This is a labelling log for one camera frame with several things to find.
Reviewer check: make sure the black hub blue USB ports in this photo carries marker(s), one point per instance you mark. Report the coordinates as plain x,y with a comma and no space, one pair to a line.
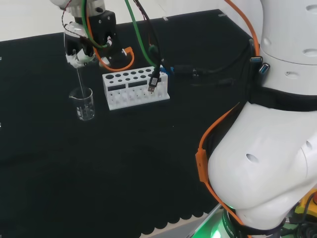
256,59

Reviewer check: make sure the clear glass beaker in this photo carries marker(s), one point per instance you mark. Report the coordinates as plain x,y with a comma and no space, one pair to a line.
85,115

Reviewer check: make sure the white test tube rack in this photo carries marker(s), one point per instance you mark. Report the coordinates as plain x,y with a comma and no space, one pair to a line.
116,106

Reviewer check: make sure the yellow stop button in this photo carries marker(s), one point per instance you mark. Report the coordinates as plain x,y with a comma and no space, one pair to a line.
299,210

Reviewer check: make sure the black cloth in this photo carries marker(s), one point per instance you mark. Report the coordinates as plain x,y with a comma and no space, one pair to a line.
99,161

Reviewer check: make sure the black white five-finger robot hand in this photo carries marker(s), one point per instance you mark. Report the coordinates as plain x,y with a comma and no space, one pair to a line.
74,45

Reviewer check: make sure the clear glass rod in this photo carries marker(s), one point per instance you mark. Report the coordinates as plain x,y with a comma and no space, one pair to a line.
79,80

